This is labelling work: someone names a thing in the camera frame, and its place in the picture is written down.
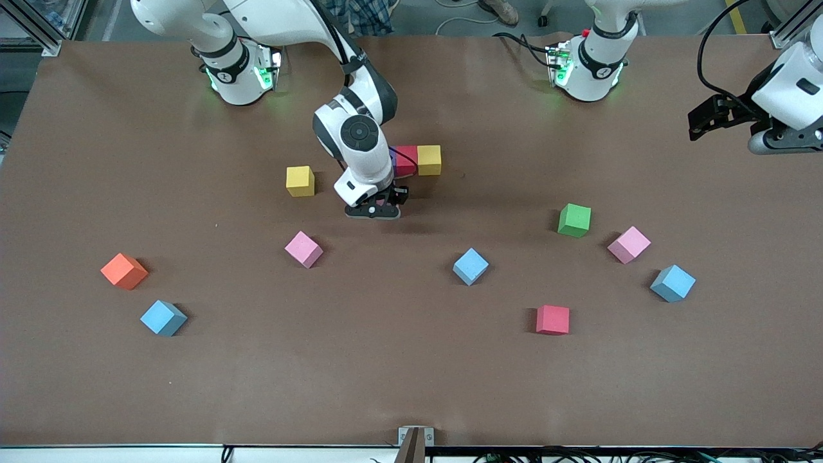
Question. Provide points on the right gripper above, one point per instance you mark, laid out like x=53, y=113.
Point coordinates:
x=399, y=193

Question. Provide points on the beige shoe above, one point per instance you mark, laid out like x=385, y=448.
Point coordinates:
x=501, y=9

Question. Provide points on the metal table bracket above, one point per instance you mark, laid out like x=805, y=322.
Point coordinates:
x=415, y=444

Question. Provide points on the purple foam block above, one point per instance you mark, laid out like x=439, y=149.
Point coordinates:
x=392, y=161

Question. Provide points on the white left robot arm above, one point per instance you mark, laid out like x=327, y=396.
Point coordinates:
x=595, y=61

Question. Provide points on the person in blue clothes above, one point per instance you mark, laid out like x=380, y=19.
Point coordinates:
x=373, y=16

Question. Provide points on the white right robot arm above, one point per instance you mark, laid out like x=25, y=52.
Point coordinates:
x=363, y=161

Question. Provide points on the brown paper table cover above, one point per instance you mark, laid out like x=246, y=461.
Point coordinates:
x=411, y=373

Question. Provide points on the blue foam block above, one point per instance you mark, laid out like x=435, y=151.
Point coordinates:
x=470, y=267
x=163, y=318
x=672, y=283

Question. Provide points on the orange foam block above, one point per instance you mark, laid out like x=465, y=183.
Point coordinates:
x=124, y=271

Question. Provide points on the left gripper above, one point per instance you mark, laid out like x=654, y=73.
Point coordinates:
x=748, y=107

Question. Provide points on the green lit connector box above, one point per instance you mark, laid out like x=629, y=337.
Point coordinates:
x=270, y=67
x=560, y=64

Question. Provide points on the green foam block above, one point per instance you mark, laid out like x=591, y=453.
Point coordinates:
x=574, y=220

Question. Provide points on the red foam block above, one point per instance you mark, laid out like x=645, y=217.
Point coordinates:
x=553, y=320
x=405, y=157

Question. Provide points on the aluminium frame post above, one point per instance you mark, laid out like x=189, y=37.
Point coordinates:
x=781, y=38
x=51, y=46

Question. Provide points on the yellow foam block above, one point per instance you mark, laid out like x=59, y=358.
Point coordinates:
x=300, y=182
x=429, y=161

